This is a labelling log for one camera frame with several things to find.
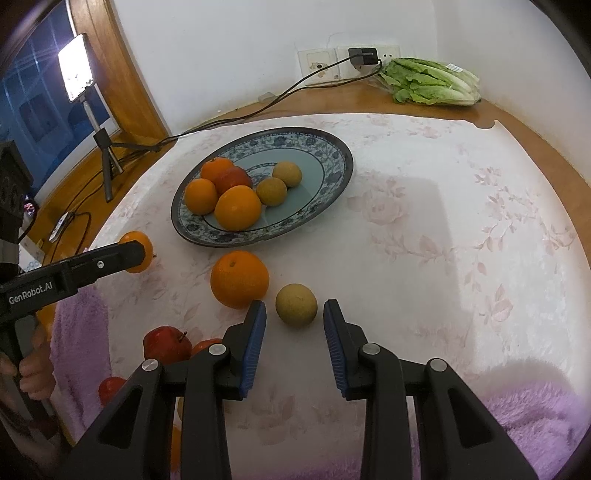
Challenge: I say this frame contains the bagged green lettuce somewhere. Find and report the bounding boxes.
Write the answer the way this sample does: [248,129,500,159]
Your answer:
[374,58,482,107]

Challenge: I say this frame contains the small black tripod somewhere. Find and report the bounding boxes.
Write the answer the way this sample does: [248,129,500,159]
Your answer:
[81,92,167,203]

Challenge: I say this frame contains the person's left hand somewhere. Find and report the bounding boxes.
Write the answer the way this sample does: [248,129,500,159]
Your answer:
[0,323,52,400]

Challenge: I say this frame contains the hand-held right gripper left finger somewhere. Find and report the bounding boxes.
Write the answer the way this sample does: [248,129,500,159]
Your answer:
[58,299,269,480]

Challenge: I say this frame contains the thin black cable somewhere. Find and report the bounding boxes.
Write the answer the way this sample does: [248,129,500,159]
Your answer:
[18,157,139,266]

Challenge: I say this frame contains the red apple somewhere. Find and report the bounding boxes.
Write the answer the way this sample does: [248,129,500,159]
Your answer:
[98,376,127,408]
[191,338,225,357]
[213,166,254,195]
[143,326,193,365]

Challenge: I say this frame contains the dark blue window pane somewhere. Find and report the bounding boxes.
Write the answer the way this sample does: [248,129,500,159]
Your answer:
[0,9,116,199]

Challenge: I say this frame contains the bright light panel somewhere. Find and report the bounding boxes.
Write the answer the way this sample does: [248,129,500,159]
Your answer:
[58,33,99,101]

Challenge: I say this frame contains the large orange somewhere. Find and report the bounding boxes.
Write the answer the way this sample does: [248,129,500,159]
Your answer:
[213,185,263,232]
[210,250,270,310]

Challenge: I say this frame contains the white box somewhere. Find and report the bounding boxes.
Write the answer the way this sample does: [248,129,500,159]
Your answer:
[16,240,47,273]

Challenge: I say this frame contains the small orange with stalk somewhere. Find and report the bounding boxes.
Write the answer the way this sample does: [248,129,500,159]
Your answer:
[119,231,154,274]

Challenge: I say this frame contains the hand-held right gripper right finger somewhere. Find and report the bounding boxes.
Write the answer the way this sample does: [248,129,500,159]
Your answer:
[322,299,539,480]

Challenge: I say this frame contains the black charger cable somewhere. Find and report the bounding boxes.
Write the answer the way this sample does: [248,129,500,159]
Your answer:
[152,55,384,151]

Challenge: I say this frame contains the white wall socket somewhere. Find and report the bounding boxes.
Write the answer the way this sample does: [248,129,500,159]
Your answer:
[336,45,400,80]
[298,48,340,85]

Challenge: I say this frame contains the phone on table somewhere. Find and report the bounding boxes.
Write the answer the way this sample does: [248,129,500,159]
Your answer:
[48,211,77,243]

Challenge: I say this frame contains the black charger plug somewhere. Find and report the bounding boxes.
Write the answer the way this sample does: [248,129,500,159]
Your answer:
[348,47,383,70]

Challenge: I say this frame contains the wooden window frame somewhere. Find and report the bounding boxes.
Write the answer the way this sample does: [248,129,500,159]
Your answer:
[67,0,169,139]

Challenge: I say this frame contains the blue patterned ceramic plate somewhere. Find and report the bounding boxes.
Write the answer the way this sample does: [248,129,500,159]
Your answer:
[171,127,355,248]

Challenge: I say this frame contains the fuzzy purple blanket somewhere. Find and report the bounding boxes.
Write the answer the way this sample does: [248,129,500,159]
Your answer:
[48,286,587,480]

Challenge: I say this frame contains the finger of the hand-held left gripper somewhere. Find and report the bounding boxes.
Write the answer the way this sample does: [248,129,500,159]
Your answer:
[69,241,145,292]

